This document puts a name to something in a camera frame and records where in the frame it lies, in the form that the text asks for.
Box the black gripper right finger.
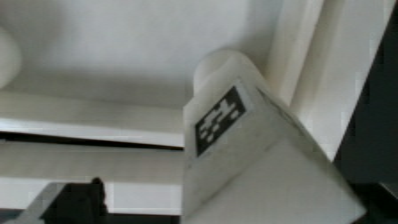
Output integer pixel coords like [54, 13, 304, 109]
[352, 182, 398, 224]

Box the white L-shaped obstacle fence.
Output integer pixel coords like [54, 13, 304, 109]
[0, 142, 184, 215]

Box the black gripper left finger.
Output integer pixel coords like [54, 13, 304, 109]
[0, 177, 111, 224]

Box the white square tabletop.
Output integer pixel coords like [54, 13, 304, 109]
[0, 0, 398, 151]

